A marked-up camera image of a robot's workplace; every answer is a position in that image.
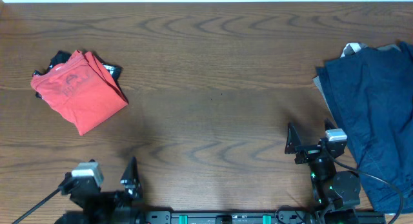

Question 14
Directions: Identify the orange printed t-shirt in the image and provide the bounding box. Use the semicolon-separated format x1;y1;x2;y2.
30;50;128;136

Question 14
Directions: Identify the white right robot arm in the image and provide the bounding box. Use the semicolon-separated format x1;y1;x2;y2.
285;120;361;223

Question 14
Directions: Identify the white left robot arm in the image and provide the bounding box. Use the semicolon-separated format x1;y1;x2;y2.
55;156;146;224

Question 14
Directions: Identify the navy blue garment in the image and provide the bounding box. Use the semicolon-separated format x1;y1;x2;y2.
314;42;412;214

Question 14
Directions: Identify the grey white garment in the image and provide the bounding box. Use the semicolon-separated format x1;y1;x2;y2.
340;43;401;58

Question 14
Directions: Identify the black printed folded t-shirt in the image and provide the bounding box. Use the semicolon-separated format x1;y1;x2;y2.
30;50;126;106

